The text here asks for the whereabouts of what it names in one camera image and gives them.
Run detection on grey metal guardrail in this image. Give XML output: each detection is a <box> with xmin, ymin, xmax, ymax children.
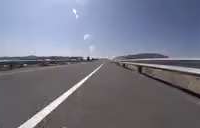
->
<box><xmin>113</xmin><ymin>60</ymin><xmax>200</xmax><ymax>80</ymax></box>

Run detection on low roadside barrier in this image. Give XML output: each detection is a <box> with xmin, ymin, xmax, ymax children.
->
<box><xmin>0</xmin><ymin>59</ymin><xmax>89</xmax><ymax>72</ymax></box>

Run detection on grey asphalt road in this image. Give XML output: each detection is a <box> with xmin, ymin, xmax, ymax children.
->
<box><xmin>0</xmin><ymin>59</ymin><xmax>200</xmax><ymax>128</ymax></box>

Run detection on white painted line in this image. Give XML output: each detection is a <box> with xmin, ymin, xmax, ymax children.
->
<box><xmin>17</xmin><ymin>62</ymin><xmax>105</xmax><ymax>128</ymax></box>

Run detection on distant low hills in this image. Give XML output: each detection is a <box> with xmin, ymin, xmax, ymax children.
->
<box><xmin>0</xmin><ymin>54</ymin><xmax>86</xmax><ymax>61</ymax></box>

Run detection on pale concrete kerb wall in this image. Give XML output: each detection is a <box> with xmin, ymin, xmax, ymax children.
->
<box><xmin>116</xmin><ymin>62</ymin><xmax>200</xmax><ymax>101</ymax></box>

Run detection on dark distant hill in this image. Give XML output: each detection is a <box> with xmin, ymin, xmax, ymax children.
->
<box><xmin>114</xmin><ymin>52</ymin><xmax>170</xmax><ymax>61</ymax></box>

